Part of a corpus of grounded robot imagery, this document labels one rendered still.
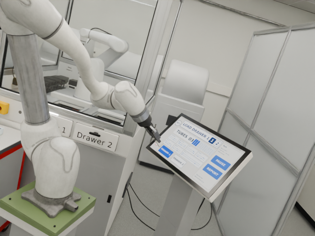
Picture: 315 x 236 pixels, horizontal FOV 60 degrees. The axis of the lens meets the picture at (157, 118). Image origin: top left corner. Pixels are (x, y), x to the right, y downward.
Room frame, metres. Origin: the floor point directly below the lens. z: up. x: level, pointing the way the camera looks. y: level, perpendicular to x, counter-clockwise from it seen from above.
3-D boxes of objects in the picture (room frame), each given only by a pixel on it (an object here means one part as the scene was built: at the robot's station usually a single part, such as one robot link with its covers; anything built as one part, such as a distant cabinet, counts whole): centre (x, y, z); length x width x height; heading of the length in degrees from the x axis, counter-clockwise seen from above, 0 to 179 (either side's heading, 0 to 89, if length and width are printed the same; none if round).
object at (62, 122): (1.68, 0.66, 0.87); 0.29 x 0.02 x 0.11; 88
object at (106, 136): (1.67, 0.35, 0.87); 0.29 x 0.02 x 0.11; 88
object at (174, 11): (2.14, 0.11, 1.52); 0.87 x 0.01 x 0.86; 178
